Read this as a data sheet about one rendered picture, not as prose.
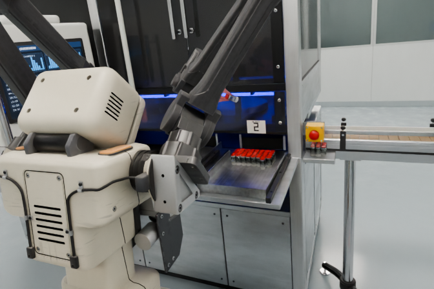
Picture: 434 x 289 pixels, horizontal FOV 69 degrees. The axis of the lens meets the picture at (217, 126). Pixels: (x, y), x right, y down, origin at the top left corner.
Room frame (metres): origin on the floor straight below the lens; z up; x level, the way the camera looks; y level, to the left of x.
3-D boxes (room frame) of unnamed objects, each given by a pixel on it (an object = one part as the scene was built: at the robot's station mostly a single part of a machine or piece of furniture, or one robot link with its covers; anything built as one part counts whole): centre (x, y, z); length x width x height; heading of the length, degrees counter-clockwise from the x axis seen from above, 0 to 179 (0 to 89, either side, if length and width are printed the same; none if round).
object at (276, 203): (1.26, 0.05, 0.87); 0.70 x 0.48 x 0.02; 66
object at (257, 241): (2.14, 0.39, 0.44); 2.06 x 1.00 x 0.88; 66
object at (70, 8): (1.79, 0.80, 1.51); 0.49 x 0.01 x 0.59; 66
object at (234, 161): (1.23, -0.13, 0.91); 0.18 x 0.02 x 0.05; 65
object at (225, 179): (1.16, -0.09, 0.90); 0.34 x 0.26 x 0.04; 156
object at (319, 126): (1.27, -0.41, 1.00); 0.08 x 0.07 x 0.07; 156
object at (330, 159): (1.30, -0.45, 0.87); 0.14 x 0.13 x 0.02; 156
